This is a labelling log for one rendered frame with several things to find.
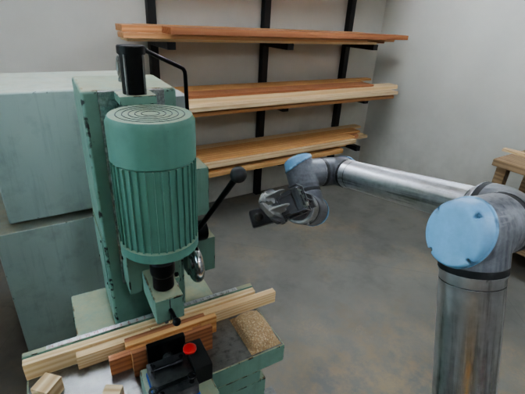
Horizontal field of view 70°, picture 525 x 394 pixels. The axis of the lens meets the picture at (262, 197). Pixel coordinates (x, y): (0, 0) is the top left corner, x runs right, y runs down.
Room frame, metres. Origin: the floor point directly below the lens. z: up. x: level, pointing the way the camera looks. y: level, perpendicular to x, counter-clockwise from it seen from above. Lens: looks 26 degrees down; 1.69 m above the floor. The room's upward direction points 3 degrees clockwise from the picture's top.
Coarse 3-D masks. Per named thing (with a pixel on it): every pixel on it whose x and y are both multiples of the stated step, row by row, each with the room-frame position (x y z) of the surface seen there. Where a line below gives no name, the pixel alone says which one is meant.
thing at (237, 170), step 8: (240, 168) 0.70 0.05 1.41; (232, 176) 0.69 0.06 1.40; (240, 176) 0.69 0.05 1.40; (232, 184) 0.72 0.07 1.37; (224, 192) 0.75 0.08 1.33; (216, 200) 0.79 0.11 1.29; (216, 208) 0.81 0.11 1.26; (208, 216) 0.84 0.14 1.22; (200, 224) 0.89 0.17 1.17; (200, 232) 0.91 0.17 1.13; (208, 232) 0.92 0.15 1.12; (200, 240) 0.91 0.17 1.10
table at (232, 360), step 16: (224, 320) 0.81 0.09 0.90; (224, 336) 0.75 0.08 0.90; (208, 352) 0.69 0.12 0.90; (224, 352) 0.70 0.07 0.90; (240, 352) 0.70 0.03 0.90; (272, 352) 0.71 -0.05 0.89; (64, 368) 0.62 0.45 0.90; (96, 368) 0.63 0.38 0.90; (224, 368) 0.65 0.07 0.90; (240, 368) 0.67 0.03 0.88; (256, 368) 0.69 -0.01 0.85; (32, 384) 0.57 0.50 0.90; (64, 384) 0.58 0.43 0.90; (80, 384) 0.58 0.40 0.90; (96, 384) 0.58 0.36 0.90; (112, 384) 0.59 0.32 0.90; (128, 384) 0.59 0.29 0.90; (224, 384) 0.64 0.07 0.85
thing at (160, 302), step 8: (144, 272) 0.79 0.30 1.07; (144, 280) 0.78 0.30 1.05; (144, 288) 0.79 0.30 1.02; (152, 288) 0.73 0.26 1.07; (176, 288) 0.73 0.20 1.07; (152, 296) 0.70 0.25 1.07; (160, 296) 0.70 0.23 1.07; (168, 296) 0.70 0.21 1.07; (176, 296) 0.71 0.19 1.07; (152, 304) 0.70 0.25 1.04; (160, 304) 0.68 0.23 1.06; (168, 304) 0.69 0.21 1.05; (176, 304) 0.70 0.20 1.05; (152, 312) 0.71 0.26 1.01; (160, 312) 0.68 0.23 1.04; (168, 312) 0.69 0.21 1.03; (176, 312) 0.70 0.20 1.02; (160, 320) 0.68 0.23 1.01; (168, 320) 0.69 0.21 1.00
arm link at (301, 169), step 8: (288, 160) 1.08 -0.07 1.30; (296, 160) 1.06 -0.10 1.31; (304, 160) 1.06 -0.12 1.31; (312, 160) 1.09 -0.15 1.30; (320, 160) 1.10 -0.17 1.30; (288, 168) 1.06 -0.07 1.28; (296, 168) 1.05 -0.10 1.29; (304, 168) 1.05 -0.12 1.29; (312, 168) 1.06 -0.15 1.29; (320, 168) 1.07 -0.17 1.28; (288, 176) 1.06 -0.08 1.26; (296, 176) 1.04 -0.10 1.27; (304, 176) 1.03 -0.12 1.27; (312, 176) 1.04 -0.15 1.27; (320, 176) 1.06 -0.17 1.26; (304, 184) 1.01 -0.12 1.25; (312, 184) 1.02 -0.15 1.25; (320, 184) 1.07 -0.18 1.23
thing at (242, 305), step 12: (240, 300) 0.85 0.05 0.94; (252, 300) 0.86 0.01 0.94; (264, 300) 0.88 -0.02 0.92; (204, 312) 0.79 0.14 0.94; (216, 312) 0.80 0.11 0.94; (228, 312) 0.82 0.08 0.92; (240, 312) 0.84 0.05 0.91; (96, 348) 0.65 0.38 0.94; (108, 348) 0.65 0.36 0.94; (120, 348) 0.67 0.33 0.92; (84, 360) 0.63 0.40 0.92; (96, 360) 0.64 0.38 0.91
